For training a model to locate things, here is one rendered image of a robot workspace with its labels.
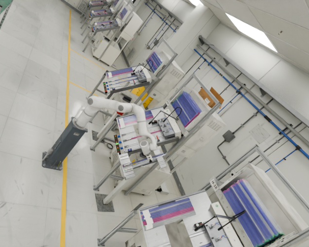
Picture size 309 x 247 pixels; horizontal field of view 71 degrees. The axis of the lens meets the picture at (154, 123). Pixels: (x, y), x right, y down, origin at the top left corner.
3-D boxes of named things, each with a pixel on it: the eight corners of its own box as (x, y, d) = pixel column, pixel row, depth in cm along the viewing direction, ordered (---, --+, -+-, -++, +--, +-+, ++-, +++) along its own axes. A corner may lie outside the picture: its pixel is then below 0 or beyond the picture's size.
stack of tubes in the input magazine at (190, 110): (184, 127, 270) (199, 111, 260) (170, 104, 307) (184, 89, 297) (190, 130, 277) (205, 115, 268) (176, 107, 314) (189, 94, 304)
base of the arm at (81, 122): (72, 127, 237) (81, 115, 230) (71, 115, 250) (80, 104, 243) (88, 132, 249) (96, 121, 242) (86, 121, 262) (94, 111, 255)
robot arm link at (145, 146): (151, 146, 222) (142, 148, 223) (148, 138, 212) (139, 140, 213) (151, 153, 216) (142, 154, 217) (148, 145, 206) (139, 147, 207)
